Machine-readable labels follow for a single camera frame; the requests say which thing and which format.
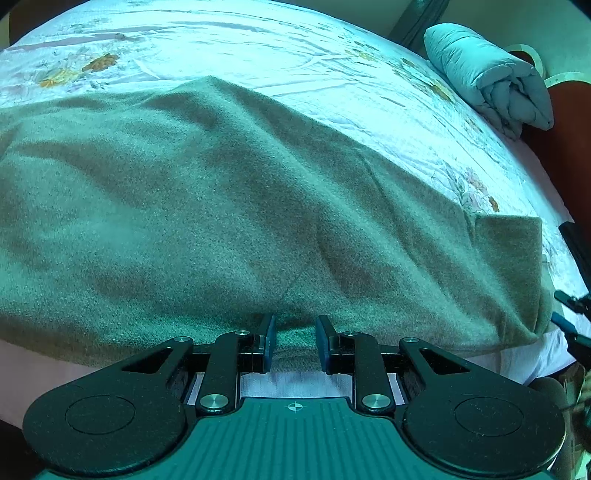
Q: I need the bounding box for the red-brown headboard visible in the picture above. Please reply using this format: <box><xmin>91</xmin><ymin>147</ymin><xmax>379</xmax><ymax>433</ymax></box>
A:
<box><xmin>505</xmin><ymin>43</ymin><xmax>591</xmax><ymax>227</ymax></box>

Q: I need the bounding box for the rolled grey duvet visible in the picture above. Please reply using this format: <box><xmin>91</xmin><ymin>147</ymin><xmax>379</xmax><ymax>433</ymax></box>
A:
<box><xmin>424</xmin><ymin>23</ymin><xmax>555</xmax><ymax>140</ymax></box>

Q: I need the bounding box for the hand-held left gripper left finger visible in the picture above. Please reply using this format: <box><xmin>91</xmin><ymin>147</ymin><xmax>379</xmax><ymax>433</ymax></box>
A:
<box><xmin>120</xmin><ymin>314</ymin><xmax>278</xmax><ymax>416</ymax></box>

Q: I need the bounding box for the grey-brown fleece blanket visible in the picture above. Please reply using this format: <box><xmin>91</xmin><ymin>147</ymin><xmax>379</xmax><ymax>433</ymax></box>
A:
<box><xmin>0</xmin><ymin>76</ymin><xmax>555</xmax><ymax>370</ymax></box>

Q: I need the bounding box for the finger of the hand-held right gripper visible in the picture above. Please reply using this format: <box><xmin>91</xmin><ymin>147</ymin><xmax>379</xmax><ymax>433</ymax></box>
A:
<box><xmin>554</xmin><ymin>290</ymin><xmax>591</xmax><ymax>319</ymax></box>
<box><xmin>550</xmin><ymin>312</ymin><xmax>591</xmax><ymax>365</ymax></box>

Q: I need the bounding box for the floral white bed sheet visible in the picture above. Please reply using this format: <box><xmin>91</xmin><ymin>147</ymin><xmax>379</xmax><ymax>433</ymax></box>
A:
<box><xmin>0</xmin><ymin>0</ymin><xmax>583</xmax><ymax>418</ymax></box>

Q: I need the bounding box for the dark curtain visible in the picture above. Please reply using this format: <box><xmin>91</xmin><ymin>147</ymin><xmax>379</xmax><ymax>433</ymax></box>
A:
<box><xmin>389</xmin><ymin>0</ymin><xmax>451</xmax><ymax>49</ymax></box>

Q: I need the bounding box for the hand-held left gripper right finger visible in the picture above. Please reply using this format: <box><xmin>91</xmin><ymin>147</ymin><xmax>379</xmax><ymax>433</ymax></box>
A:
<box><xmin>315</xmin><ymin>315</ymin><xmax>472</xmax><ymax>416</ymax></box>

